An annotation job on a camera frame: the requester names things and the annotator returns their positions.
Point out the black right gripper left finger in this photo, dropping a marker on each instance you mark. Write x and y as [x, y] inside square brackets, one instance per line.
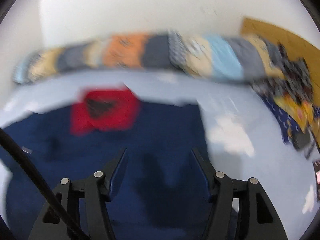
[85, 201]

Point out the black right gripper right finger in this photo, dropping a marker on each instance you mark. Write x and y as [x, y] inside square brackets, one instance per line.
[240, 209]

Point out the navy work jacket red collar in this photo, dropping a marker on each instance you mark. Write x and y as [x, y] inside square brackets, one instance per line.
[163, 195]

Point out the light blue bed sheet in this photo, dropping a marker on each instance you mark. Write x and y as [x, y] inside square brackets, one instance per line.
[244, 140]

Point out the dark patterned crumpled cloth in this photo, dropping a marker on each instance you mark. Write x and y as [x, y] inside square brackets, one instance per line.
[290, 100]

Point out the striped patchwork rolled quilt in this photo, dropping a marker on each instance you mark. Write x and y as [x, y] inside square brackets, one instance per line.
[240, 58]

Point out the wooden headboard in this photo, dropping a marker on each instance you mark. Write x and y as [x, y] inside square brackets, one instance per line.
[295, 46]

